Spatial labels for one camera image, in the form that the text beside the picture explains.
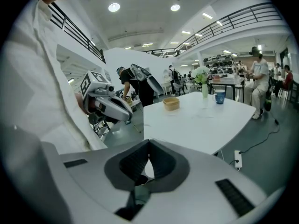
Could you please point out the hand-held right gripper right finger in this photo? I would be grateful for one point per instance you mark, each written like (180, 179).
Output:
(170, 169)

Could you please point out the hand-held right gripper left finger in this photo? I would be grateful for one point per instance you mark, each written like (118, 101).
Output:
(127, 164)

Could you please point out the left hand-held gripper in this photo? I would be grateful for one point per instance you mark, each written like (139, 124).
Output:
(102, 101)

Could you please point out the tan small container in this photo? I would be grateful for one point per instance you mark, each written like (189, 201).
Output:
(171, 103)

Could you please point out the person's left forearm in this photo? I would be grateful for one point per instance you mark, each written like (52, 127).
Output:
(79, 102)

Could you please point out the black folding chair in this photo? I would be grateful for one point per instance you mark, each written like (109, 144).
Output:
(100, 125)

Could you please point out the white power strip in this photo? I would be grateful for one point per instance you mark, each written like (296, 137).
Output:
(238, 158)

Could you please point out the person's white shirt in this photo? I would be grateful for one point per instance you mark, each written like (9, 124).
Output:
(35, 78)

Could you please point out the black balcony railing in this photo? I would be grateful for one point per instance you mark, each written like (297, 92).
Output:
(233, 20)
(77, 32)

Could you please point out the white vase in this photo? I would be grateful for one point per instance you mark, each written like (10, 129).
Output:
(204, 91)

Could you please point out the blue mug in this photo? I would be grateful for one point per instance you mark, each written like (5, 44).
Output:
(219, 97)

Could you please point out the round ceiling lamp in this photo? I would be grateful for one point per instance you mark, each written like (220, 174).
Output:
(114, 7)
(175, 7)

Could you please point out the white flower bouquet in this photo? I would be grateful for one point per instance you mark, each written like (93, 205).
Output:
(200, 73)

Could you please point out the black-legged white table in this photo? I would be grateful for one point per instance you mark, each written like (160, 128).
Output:
(227, 81)

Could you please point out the shelf of dark bags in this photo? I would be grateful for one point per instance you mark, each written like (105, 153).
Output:
(218, 63)

